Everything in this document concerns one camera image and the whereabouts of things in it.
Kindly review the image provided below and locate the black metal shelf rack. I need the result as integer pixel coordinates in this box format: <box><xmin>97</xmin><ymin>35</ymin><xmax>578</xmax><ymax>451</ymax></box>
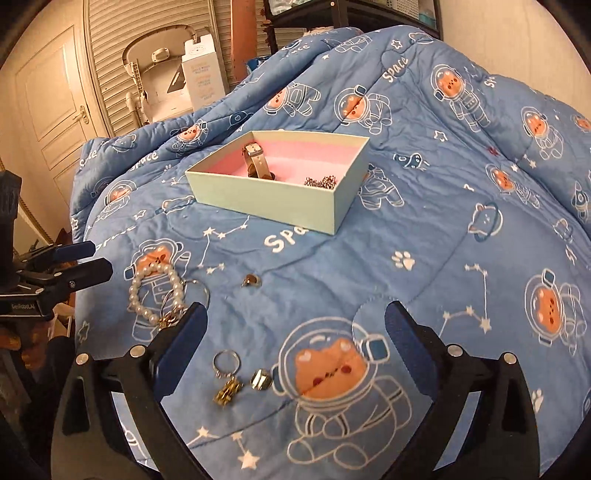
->
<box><xmin>262</xmin><ymin>0</ymin><xmax>445</xmax><ymax>55</ymax></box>

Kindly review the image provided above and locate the cream louvered closet door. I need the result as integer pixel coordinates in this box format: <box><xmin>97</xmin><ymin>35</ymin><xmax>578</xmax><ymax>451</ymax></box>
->
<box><xmin>83</xmin><ymin>0</ymin><xmax>241</xmax><ymax>137</ymax></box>

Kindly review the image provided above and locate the tall white carton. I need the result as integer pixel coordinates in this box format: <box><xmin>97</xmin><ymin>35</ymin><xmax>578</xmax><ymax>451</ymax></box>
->
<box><xmin>180</xmin><ymin>34</ymin><xmax>232</xmax><ymax>112</ymax></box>

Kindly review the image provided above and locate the thin gold bangle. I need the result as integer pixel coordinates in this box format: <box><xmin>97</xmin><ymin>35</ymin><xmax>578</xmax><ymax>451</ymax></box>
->
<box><xmin>159</xmin><ymin>278</ymin><xmax>211</xmax><ymax>329</ymax></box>

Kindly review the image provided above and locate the keyring with gold charm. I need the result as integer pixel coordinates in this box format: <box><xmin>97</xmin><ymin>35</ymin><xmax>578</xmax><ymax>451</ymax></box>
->
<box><xmin>212</xmin><ymin>350</ymin><xmax>244</xmax><ymax>408</ymax></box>

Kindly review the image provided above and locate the orange wooden plank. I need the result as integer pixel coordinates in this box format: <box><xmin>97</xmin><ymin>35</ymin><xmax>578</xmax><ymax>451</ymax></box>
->
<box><xmin>230</xmin><ymin>0</ymin><xmax>260</xmax><ymax>89</ymax></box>

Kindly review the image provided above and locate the blue printed astronaut blanket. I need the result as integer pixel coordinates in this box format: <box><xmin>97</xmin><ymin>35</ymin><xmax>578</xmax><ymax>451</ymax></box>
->
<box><xmin>69</xmin><ymin>25</ymin><xmax>591</xmax><ymax>480</ymax></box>

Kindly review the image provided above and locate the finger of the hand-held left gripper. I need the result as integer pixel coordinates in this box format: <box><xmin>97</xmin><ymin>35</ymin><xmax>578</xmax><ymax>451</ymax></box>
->
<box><xmin>16</xmin><ymin>241</ymin><xmax>96</xmax><ymax>268</ymax></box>
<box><xmin>17</xmin><ymin>258</ymin><xmax>114</xmax><ymax>296</ymax></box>

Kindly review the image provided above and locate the white pearl bracelet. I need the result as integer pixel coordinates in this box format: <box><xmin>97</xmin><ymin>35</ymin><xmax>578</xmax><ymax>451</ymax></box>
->
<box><xmin>127</xmin><ymin>261</ymin><xmax>186</xmax><ymax>325</ymax></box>

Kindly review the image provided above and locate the pale green box pink lining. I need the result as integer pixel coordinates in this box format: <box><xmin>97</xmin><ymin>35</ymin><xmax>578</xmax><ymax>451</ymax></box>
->
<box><xmin>185</xmin><ymin>130</ymin><xmax>370</xmax><ymax>234</ymax></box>

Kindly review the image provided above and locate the cream panelled door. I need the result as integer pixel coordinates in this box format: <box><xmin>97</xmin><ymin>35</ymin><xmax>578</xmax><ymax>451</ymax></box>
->
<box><xmin>13</xmin><ymin>24</ymin><xmax>108</xmax><ymax>185</ymax></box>

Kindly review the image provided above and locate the silver chain necklace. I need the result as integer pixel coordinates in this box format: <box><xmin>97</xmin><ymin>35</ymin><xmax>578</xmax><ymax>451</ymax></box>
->
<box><xmin>303</xmin><ymin>174</ymin><xmax>339</xmax><ymax>190</ymax></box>

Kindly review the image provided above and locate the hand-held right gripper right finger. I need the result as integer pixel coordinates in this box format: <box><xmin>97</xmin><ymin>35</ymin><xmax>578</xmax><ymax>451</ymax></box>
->
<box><xmin>384</xmin><ymin>299</ymin><xmax>542</xmax><ymax>480</ymax></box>

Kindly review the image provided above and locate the white plastic folding seat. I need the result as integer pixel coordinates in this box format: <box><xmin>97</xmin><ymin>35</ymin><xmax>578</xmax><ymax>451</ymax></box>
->
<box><xmin>122</xmin><ymin>23</ymin><xmax>214</xmax><ymax>126</ymax></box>

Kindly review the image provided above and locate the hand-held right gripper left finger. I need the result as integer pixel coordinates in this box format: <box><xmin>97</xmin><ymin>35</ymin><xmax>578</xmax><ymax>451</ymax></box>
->
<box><xmin>51</xmin><ymin>302</ymin><xmax>208</xmax><ymax>480</ymax></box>

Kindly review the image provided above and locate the beige strap wristwatch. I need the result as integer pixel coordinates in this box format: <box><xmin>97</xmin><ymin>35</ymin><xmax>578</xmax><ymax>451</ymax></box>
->
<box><xmin>242</xmin><ymin>141</ymin><xmax>277</xmax><ymax>181</ymax></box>

